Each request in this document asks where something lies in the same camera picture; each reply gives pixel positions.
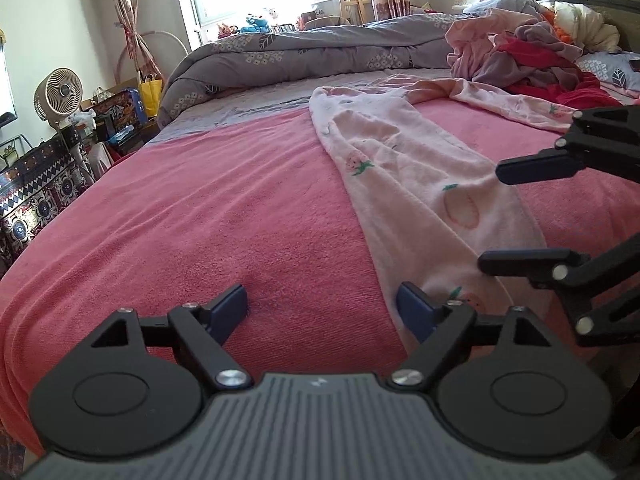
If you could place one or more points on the black wall television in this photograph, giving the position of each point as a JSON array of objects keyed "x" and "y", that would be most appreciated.
[{"x": 5, "y": 85}]

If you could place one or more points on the patterned storage box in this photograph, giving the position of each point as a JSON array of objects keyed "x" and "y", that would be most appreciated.
[{"x": 45, "y": 195}]

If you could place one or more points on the rattan hoop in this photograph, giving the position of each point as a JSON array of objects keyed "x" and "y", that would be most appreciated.
[{"x": 172, "y": 36}]

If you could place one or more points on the cream puffer jacket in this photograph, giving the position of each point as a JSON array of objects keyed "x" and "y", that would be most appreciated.
[{"x": 595, "y": 25}]

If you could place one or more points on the plain pink garment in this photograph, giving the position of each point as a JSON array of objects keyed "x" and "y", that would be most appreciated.
[{"x": 470, "y": 45}]

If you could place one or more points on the red garment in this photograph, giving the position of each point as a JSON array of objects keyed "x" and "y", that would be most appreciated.
[{"x": 590, "y": 97}]

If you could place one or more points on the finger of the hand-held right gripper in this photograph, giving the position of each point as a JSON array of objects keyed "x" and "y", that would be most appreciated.
[
  {"x": 525, "y": 262},
  {"x": 530, "y": 169}
]

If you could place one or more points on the coral pink towel blanket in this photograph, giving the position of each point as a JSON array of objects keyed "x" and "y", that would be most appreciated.
[{"x": 200, "y": 210}]

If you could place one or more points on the colourful toy box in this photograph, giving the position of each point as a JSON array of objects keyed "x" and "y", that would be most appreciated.
[{"x": 117, "y": 112}]

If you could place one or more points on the strawberry print pink pants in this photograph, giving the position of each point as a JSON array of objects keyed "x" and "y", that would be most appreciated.
[{"x": 410, "y": 175}]

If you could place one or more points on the wooden easel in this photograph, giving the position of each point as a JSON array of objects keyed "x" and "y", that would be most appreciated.
[{"x": 352, "y": 7}]

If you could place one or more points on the yellow bag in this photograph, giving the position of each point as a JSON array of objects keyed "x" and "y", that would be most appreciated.
[{"x": 151, "y": 97}]

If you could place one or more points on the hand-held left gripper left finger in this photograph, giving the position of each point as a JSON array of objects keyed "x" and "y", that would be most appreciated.
[{"x": 227, "y": 312}]

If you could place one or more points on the grey leaf print pillow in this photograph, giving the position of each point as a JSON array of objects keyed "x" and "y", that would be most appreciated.
[{"x": 605, "y": 67}]

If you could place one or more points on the lavender bedsheet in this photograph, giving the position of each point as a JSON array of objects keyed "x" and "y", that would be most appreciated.
[{"x": 250, "y": 105}]

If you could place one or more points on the mauve garment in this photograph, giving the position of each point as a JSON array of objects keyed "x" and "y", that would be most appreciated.
[{"x": 500, "y": 67}]

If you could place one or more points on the orange garment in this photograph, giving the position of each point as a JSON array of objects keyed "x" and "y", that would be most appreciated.
[{"x": 562, "y": 35}]

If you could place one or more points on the beige floor fan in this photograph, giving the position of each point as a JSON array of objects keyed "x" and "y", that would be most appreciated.
[{"x": 57, "y": 92}]

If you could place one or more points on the grey floral duvet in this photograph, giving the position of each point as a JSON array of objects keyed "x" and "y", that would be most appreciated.
[{"x": 300, "y": 55}]

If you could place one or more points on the blue toy figure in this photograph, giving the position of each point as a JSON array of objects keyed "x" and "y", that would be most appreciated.
[{"x": 256, "y": 22}]

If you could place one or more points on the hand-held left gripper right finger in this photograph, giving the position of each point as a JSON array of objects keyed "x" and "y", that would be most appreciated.
[{"x": 415, "y": 312}]

